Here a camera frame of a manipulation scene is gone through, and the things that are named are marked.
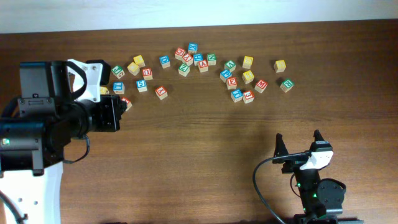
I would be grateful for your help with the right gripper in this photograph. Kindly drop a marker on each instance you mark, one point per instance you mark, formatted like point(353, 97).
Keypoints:
point(293, 162)

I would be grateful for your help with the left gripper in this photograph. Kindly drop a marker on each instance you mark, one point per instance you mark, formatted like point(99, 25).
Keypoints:
point(114, 105)

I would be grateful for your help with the green R block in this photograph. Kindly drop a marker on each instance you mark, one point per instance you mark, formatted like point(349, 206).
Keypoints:
point(286, 85)

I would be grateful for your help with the red I block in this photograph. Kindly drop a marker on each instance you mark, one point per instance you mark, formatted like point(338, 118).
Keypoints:
point(128, 103)

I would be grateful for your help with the yellow C block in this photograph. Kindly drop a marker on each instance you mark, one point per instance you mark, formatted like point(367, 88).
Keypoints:
point(133, 68)

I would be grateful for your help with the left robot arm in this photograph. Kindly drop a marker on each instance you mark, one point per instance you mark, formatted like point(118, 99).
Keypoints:
point(59, 101)

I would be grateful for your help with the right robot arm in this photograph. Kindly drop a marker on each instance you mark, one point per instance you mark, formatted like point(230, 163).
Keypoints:
point(321, 199)

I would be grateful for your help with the yellow block under gripper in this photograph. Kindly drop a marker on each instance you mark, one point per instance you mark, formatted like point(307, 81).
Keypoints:
point(103, 90)

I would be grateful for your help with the blue L block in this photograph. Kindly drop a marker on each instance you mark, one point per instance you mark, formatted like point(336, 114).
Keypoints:
point(118, 88)

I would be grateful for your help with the blue 5 block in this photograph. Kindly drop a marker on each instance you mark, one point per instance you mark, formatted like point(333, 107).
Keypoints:
point(141, 85)

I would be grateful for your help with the green J block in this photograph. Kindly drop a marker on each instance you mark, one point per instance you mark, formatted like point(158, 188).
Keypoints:
point(118, 71)

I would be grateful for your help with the red U block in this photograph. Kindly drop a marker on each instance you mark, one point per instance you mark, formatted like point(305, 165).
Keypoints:
point(147, 73)

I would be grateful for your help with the red K block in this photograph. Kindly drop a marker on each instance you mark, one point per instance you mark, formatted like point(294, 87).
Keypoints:
point(161, 92)

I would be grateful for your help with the yellow block upper left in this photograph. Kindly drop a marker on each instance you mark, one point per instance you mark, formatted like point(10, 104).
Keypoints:
point(138, 60)

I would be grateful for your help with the red 3 block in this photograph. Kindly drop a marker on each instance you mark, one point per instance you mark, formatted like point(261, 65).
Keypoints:
point(248, 96)

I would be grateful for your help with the red M block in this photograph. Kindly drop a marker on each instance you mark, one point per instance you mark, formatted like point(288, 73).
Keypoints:
point(260, 86)

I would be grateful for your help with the blue 1 block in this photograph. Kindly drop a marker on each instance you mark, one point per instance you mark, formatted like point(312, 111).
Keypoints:
point(236, 95)

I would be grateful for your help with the yellow S block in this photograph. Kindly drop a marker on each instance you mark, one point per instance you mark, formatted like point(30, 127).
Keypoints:
point(279, 66)

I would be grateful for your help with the blue D block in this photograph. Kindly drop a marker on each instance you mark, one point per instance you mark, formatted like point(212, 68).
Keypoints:
point(164, 61)

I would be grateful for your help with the yellow block centre right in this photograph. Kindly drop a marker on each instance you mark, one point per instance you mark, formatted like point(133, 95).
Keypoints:
point(248, 77)

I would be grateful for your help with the red E block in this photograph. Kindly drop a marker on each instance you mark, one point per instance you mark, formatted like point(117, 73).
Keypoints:
point(231, 83)

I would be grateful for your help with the green Z block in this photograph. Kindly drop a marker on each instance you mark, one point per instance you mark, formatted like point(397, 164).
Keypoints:
point(184, 70)

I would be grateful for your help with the yellow block upper right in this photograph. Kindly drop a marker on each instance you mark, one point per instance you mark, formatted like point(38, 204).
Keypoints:
point(247, 62)

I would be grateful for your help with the red G block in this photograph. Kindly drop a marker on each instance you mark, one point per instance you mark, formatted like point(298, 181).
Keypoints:
point(179, 53)

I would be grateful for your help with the red X block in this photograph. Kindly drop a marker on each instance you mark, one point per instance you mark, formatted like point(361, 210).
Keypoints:
point(187, 59)

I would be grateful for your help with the blue P block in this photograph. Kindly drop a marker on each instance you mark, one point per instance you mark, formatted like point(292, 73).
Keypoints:
point(225, 74)

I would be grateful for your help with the green V block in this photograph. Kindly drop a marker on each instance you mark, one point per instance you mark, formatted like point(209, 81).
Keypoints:
point(230, 65)

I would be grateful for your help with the blue H block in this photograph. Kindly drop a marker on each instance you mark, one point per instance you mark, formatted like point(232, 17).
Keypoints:
point(197, 58)

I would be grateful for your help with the red A block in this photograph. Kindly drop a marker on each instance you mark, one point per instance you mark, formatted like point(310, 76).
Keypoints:
point(203, 66)

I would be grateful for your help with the green N block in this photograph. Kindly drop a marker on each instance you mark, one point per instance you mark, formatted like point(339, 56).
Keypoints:
point(211, 59)

